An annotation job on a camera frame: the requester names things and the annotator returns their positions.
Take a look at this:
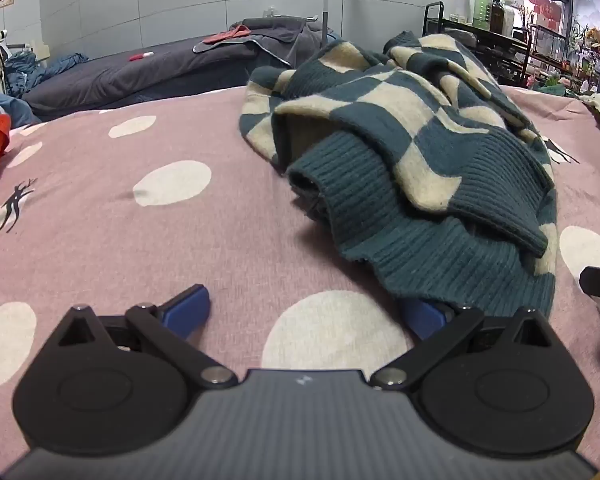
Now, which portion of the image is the teal and cream checkered sweater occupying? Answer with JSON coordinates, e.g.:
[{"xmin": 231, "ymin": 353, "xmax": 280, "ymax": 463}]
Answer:
[{"xmin": 238, "ymin": 31, "xmax": 561, "ymax": 318}]

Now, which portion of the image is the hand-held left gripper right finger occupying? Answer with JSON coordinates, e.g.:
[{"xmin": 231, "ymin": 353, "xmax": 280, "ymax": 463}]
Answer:
[{"xmin": 370, "ymin": 300, "xmax": 556, "ymax": 389}]

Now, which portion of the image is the glass display shelf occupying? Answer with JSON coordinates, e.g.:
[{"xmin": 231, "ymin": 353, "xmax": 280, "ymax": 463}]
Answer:
[{"xmin": 527, "ymin": 22, "xmax": 571, "ymax": 73}]

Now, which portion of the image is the denim blue cloth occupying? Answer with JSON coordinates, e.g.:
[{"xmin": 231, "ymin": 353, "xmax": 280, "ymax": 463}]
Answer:
[{"xmin": 2, "ymin": 52, "xmax": 88, "ymax": 98}]

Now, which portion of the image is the light blue cloth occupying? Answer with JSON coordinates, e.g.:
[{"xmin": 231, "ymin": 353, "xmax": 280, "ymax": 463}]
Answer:
[{"xmin": 0, "ymin": 91, "xmax": 41, "ymax": 131}]

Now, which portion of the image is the pale green bottle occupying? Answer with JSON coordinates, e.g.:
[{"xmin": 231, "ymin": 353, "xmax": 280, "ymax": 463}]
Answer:
[{"xmin": 502, "ymin": 0, "xmax": 518, "ymax": 36}]

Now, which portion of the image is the dark grey massage bed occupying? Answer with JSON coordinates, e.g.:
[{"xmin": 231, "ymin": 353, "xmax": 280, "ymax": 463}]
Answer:
[{"xmin": 22, "ymin": 17, "xmax": 341, "ymax": 121}]

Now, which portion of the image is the grey towel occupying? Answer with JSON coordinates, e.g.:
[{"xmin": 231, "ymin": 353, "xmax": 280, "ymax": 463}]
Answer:
[{"xmin": 192, "ymin": 17, "xmax": 341, "ymax": 68}]

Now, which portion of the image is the pink polka dot bedsheet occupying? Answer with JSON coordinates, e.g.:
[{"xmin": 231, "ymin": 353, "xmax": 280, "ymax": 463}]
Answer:
[{"xmin": 0, "ymin": 82, "xmax": 600, "ymax": 476}]

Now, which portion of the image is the red fabric piece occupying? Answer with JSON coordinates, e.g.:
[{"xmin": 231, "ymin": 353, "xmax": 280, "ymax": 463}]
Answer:
[{"xmin": 202, "ymin": 25, "xmax": 253, "ymax": 45}]

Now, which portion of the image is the black metal rack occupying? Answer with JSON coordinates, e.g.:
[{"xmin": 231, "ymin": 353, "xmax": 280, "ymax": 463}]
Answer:
[{"xmin": 422, "ymin": 1, "xmax": 531, "ymax": 86}]

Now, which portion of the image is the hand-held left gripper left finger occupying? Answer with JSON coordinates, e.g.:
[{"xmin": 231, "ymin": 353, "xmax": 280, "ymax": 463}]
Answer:
[{"xmin": 55, "ymin": 284, "xmax": 238, "ymax": 389}]

